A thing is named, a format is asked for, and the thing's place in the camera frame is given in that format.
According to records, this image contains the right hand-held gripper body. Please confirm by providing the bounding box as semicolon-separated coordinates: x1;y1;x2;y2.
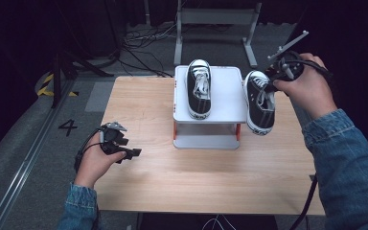
266;30;311;84

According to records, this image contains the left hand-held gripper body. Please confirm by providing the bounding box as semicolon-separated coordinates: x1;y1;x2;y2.
99;121;129;156

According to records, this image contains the black canvas sneaker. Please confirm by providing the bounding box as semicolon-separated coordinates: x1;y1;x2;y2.
185;58;213;121
242;70;277;137

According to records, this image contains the white two-tier shoe rack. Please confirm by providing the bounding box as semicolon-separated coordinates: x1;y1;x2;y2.
172;64;249;150

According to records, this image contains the person's right hand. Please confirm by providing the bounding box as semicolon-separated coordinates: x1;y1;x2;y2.
272;52;339;121

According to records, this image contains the person's left hand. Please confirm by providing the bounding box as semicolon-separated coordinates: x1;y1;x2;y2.
73;133;127;190

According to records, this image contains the white metal stand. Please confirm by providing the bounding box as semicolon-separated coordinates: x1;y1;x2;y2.
172;0;263;69

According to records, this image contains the yellow and black floor tape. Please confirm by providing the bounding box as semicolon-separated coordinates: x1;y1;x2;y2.
36;73;80;98

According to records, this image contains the person's dark clothing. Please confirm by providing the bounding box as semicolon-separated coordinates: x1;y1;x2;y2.
138;213;279;230

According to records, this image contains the right hand-held gripper black cable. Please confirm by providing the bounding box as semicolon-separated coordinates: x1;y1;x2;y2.
284;58;334;230

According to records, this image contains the hand-held gripper black cable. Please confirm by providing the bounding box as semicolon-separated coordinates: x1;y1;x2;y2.
284;58;334;230
73;126;108;174

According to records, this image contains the left hand-held gripper black cable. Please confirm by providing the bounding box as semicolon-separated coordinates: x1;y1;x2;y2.
73;126;108;174

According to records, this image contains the metal floor rail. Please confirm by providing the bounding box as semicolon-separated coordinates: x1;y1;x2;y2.
0;80;75;230

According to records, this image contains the bundle of black floor cables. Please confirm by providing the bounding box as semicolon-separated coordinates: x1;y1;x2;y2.
118;21;177;79

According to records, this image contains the white cord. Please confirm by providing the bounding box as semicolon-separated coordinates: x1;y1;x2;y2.
203;214;238;230

